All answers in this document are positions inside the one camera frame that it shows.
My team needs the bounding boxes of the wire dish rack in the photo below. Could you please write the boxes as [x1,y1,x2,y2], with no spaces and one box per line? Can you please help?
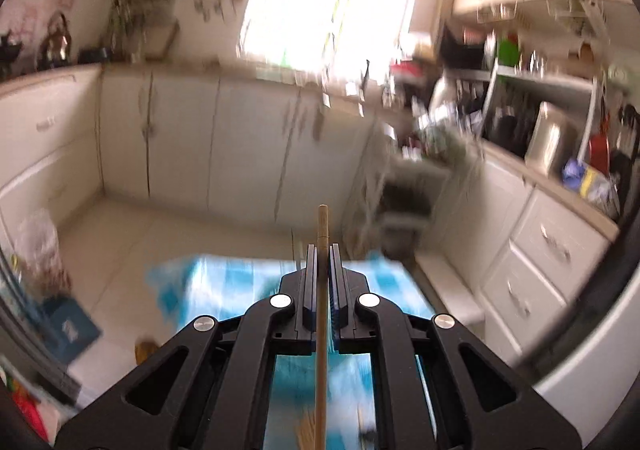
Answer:
[547,0,612,49]

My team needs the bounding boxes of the cream double-door base cabinets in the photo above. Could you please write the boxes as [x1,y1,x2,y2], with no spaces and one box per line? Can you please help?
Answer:
[100,62,381,233]

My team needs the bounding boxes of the dark pot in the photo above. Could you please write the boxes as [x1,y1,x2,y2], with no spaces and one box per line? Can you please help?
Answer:
[79,47,114,64]

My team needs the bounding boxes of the metal kettle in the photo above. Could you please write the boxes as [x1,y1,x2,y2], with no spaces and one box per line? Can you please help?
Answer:
[39,12,73,69]

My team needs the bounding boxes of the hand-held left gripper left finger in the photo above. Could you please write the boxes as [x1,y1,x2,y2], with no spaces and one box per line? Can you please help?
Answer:
[54,244,321,450]

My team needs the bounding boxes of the blue checkered plastic tablecloth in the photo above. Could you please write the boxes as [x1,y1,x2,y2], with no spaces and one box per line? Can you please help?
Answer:
[145,252,436,450]

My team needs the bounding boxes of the white trolley rack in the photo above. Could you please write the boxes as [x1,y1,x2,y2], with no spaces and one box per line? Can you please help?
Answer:
[350,150,453,261]

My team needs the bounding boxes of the clear plastic bag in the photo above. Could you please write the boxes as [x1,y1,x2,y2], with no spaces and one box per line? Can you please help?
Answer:
[15,210,73,295]

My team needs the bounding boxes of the cream base cabinet with drawer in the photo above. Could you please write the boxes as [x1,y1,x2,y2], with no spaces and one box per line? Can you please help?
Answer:
[0,64,106,243]

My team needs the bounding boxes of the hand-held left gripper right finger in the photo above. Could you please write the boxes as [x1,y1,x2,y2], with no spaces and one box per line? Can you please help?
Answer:
[327,244,584,450]

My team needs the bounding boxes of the blue and yellow packet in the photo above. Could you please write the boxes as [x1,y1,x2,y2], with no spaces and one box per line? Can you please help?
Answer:
[562,157,619,217]

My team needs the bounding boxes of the silver metal container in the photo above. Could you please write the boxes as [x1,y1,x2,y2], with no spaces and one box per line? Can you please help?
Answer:
[525,102,577,175]

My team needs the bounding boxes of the dark kitchen appliance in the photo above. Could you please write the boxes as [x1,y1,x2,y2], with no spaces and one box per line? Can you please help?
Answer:
[482,77,543,158]

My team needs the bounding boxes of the white appliance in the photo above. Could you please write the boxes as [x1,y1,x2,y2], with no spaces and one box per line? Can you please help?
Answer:
[534,272,640,450]

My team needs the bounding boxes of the red pan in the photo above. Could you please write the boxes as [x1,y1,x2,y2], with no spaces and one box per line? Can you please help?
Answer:
[589,115,612,167]

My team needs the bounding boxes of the blue cardboard box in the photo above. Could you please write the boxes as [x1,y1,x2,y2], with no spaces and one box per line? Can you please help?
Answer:
[42,297,102,364]

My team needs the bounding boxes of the red package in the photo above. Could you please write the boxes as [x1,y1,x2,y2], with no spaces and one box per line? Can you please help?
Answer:
[10,380,52,446]

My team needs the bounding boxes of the grey metal frame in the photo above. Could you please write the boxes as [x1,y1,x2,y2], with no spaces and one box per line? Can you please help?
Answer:
[0,240,83,406]

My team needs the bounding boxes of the wooden chopstick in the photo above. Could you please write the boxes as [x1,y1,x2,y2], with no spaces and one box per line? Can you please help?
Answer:
[314,204,330,450]

